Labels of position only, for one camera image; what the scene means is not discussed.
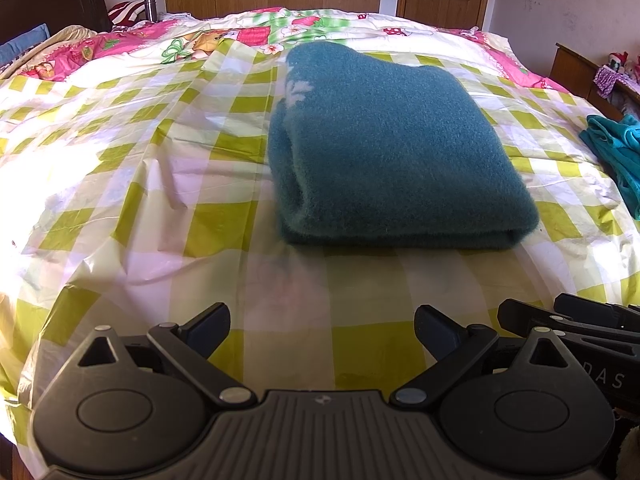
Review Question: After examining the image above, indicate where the pink floral printed quilt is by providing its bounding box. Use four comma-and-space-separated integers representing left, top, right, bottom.
0, 7, 576, 96

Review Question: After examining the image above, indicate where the red striped pillow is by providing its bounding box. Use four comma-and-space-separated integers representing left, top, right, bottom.
107, 1, 161, 28

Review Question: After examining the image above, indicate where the wooden side cabinet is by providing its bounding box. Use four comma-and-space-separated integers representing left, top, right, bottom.
552, 42, 640, 111

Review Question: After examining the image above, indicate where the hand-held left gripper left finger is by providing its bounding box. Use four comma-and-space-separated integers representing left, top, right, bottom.
77, 302, 257, 407

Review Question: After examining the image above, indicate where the teal towel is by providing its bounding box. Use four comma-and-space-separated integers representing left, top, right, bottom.
266, 42, 541, 251

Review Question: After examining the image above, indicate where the green checkered plastic sheet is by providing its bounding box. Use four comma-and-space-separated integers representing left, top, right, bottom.
0, 37, 640, 461

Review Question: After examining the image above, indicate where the purple patterned cloth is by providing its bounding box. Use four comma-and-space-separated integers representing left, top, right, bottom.
594, 67, 623, 97

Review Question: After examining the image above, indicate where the turquoise garment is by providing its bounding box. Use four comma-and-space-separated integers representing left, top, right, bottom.
579, 113, 640, 221

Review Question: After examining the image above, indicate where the dark wooden bed headboard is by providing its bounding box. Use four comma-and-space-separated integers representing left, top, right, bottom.
0, 0, 113, 46

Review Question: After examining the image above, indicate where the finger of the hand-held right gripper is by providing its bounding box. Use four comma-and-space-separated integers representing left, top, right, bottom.
497, 298, 640, 358
553, 293, 640, 333

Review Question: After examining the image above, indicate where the person's fuzzy clothing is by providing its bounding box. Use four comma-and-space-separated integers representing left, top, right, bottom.
617, 422, 640, 480

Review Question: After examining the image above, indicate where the blue pillow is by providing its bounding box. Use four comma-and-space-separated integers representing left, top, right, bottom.
0, 22, 51, 66

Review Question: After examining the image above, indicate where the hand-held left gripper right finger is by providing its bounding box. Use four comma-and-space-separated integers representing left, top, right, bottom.
390, 304, 573, 407

